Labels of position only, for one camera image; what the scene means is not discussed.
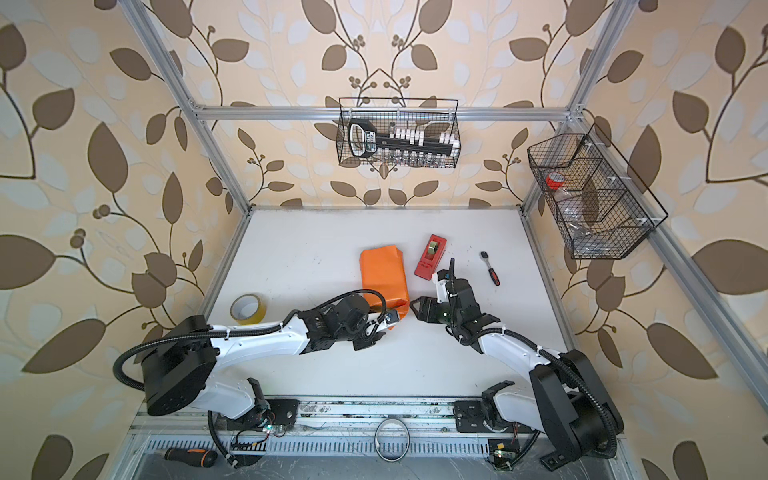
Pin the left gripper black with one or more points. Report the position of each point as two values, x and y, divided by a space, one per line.
371 339

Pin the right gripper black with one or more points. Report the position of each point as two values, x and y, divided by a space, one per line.
427 305

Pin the yellow orange wrapping paper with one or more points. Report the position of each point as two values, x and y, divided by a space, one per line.
382 270

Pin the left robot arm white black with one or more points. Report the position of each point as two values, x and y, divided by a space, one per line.
187 367

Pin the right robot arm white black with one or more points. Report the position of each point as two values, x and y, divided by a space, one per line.
561 395

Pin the red tape dispenser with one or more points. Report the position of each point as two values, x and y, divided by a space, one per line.
431 257

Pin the red capped plastic bottle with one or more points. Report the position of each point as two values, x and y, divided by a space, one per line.
554 181

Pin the orange black screwdriver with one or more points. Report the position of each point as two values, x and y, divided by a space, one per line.
194 457

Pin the ratchet wrench red handle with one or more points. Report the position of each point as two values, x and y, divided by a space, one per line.
491 271

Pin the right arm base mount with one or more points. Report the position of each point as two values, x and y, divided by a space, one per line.
478 416

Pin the aluminium front rail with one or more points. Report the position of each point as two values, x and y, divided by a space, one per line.
369 428

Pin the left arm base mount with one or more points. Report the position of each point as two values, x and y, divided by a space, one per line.
281 413

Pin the socket set black rail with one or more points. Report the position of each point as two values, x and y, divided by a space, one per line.
365 141

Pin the black wire basket back wall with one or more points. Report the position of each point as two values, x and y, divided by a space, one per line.
432 114

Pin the black wire basket wall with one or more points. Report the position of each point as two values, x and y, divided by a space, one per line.
606 208
432 114

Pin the black wire basket right wall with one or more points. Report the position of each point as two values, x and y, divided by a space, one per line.
606 208

